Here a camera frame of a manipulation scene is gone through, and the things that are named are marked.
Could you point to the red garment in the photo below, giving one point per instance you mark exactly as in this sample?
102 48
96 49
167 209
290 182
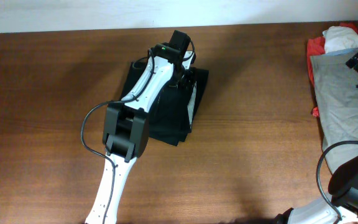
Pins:
315 47

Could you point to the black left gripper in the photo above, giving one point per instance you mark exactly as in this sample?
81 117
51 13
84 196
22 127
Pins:
191 80

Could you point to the black shorts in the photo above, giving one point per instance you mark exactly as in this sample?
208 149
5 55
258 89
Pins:
156 110

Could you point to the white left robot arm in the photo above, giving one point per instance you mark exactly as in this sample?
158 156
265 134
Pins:
121 155

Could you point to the grey trousers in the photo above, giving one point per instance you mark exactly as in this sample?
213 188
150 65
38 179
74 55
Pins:
336 96

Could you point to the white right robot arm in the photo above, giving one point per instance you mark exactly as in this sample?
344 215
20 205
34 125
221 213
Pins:
337 180

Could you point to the white garment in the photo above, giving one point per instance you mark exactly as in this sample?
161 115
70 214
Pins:
338 38

